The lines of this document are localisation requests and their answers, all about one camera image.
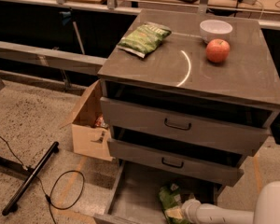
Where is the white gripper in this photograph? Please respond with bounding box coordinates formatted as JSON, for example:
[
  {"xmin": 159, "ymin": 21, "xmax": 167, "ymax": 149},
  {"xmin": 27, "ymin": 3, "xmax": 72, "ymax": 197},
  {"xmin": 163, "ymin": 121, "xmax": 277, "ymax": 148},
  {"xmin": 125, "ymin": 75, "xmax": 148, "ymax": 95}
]
[{"xmin": 181, "ymin": 199, "xmax": 203, "ymax": 224}]

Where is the light green rice chip bag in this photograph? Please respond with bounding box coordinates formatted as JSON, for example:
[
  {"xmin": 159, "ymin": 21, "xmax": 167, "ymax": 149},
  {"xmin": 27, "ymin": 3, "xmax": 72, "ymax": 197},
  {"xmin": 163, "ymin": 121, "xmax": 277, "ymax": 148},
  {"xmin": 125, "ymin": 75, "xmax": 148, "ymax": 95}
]
[{"xmin": 158, "ymin": 183, "xmax": 191, "ymax": 224}]

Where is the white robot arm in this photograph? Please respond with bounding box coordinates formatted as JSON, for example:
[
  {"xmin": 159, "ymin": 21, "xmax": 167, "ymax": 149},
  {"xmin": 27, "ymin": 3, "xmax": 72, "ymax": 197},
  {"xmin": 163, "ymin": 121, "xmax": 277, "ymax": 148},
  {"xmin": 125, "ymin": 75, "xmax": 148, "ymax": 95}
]
[{"xmin": 181, "ymin": 181, "xmax": 280, "ymax": 224}]

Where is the bottom grey open drawer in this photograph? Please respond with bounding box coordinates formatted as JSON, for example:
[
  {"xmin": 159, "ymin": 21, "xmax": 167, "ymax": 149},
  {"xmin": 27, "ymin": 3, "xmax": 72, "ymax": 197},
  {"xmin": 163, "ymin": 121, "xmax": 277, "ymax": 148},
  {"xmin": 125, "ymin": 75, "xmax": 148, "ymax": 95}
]
[{"xmin": 93, "ymin": 161, "xmax": 223, "ymax": 224}]

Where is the middle grey drawer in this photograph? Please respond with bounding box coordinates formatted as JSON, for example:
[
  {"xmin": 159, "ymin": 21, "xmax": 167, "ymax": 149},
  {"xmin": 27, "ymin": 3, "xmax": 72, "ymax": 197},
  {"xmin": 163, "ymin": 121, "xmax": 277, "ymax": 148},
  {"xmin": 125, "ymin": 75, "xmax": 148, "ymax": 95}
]
[{"xmin": 107, "ymin": 138, "xmax": 244, "ymax": 187}]

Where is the top grey drawer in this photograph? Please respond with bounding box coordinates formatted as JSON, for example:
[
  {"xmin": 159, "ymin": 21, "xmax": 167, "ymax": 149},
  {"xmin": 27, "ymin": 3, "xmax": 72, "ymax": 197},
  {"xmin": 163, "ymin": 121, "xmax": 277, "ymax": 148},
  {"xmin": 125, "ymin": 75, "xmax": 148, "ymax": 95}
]
[{"xmin": 100, "ymin": 97, "xmax": 269, "ymax": 156}]

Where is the grey drawer cabinet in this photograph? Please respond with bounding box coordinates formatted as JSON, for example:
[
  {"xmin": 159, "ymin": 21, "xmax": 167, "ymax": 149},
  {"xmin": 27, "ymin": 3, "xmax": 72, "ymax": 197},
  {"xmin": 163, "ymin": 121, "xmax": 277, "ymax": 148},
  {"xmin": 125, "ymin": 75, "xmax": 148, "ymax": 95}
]
[{"xmin": 97, "ymin": 8, "xmax": 280, "ymax": 166}]

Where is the dark green chip bag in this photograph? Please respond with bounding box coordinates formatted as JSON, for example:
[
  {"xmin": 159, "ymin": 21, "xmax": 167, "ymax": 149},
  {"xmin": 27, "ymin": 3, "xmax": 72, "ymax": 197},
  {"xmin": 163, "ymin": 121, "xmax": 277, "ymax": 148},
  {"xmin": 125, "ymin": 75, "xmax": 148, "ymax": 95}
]
[{"xmin": 117, "ymin": 22, "xmax": 172, "ymax": 58}]

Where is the cardboard box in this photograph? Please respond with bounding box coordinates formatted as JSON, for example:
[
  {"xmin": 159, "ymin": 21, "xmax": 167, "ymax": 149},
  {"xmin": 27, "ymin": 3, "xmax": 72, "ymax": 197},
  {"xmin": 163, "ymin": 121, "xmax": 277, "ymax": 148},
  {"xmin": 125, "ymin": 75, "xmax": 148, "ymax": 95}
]
[{"xmin": 60, "ymin": 81, "xmax": 113, "ymax": 161}]

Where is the red snack pack in box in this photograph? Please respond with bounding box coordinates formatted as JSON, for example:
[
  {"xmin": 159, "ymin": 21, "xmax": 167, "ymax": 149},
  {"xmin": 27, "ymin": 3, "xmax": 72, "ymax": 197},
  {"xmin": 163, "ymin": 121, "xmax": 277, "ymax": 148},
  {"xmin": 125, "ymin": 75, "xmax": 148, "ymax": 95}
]
[{"xmin": 94, "ymin": 115, "xmax": 108, "ymax": 129}]

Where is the red apple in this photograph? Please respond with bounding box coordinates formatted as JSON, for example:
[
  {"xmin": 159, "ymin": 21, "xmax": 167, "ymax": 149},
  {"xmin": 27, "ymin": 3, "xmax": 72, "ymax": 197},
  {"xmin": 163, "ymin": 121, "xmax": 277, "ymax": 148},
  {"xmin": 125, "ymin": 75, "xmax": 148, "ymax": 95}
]
[{"xmin": 205, "ymin": 39, "xmax": 231, "ymax": 63}]

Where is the black stand leg bar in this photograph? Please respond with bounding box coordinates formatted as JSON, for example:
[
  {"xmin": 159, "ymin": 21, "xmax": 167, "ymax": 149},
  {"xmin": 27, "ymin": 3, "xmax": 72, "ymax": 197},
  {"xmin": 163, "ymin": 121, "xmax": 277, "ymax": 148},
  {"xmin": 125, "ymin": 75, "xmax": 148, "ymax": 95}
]
[{"xmin": 2, "ymin": 142, "xmax": 59, "ymax": 217}]

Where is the white bowl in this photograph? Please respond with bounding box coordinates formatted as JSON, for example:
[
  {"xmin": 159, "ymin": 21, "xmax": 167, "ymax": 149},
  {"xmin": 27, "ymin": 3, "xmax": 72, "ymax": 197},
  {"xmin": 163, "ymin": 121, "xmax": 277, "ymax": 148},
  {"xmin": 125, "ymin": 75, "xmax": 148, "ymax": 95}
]
[{"xmin": 200, "ymin": 20, "xmax": 233, "ymax": 44}]

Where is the black floor cable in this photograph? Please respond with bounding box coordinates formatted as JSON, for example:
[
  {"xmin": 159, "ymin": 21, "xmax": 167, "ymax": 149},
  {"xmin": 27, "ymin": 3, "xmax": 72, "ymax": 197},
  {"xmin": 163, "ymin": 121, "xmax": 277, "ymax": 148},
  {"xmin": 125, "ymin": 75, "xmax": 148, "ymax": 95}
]
[{"xmin": 0, "ymin": 128, "xmax": 86, "ymax": 224}]

